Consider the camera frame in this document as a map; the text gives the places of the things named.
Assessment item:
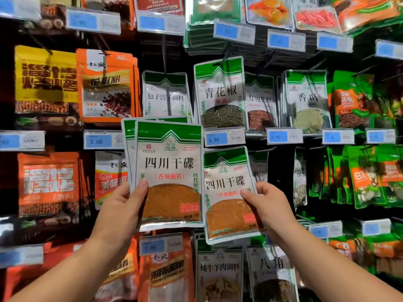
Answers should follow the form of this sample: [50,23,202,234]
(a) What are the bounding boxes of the yellow packets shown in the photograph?
[14,46,79,116]

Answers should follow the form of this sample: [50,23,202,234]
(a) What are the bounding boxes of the green orange Guangxi cinnamon bags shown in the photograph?
[327,234,360,258]
[365,232,403,277]

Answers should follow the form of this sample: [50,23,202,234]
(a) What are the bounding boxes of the person's left hand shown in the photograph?
[91,179,150,246]

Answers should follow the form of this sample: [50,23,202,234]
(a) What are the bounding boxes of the clear chili powder packets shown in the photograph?
[249,151,270,183]

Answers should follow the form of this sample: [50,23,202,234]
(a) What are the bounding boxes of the blue white price tag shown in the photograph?
[322,128,356,146]
[0,0,42,21]
[136,12,186,36]
[83,130,126,150]
[140,232,185,257]
[0,130,46,151]
[266,127,304,146]
[309,220,344,241]
[361,218,393,238]
[65,9,122,35]
[374,39,403,60]
[267,28,307,53]
[213,20,256,46]
[366,128,398,145]
[316,31,355,54]
[0,244,45,269]
[203,127,246,148]

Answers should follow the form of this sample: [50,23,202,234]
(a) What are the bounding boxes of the clear red peppercorn packets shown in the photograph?
[244,72,279,133]

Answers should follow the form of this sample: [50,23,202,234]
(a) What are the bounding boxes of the clear red chili packets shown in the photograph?
[293,0,342,34]

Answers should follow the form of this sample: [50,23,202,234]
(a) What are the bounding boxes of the clear dried-leaf packets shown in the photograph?
[281,69,332,135]

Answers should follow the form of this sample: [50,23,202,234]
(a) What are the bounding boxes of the green white-slice packets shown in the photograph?
[309,144,386,210]

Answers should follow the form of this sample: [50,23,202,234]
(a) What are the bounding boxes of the clear green peppercorn packets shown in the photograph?
[193,56,248,130]

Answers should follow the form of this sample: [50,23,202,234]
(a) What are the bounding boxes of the orange bold-print packets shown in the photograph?
[17,152,83,218]

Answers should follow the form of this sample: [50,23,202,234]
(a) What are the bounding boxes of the person's right forearm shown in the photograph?
[274,223,403,302]

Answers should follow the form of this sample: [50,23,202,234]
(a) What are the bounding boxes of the dark red packets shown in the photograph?
[134,0,186,16]

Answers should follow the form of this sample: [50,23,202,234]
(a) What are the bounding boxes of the person's left forearm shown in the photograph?
[6,232,130,302]

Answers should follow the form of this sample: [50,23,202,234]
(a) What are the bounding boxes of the red green packets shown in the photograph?
[378,85,403,123]

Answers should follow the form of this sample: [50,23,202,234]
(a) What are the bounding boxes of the green leaf packets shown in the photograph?
[377,144,403,205]

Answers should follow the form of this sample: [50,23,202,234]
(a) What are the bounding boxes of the white red-label packets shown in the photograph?
[94,151,130,210]

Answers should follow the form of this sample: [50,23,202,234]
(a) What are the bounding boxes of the orange dark-spice packets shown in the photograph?
[81,0,135,30]

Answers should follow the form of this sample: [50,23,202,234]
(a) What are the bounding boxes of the green red-peppercorn packets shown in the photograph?
[330,71,379,131]

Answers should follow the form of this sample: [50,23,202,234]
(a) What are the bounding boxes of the orange chili packets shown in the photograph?
[76,48,142,123]

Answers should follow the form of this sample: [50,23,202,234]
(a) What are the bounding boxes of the person's right hand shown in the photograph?
[241,181,298,240]

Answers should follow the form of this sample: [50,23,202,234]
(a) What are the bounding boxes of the clear brown-spice packets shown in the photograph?
[246,239,300,302]

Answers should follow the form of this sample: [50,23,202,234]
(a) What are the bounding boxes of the clear white-slice packets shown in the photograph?
[293,148,308,208]

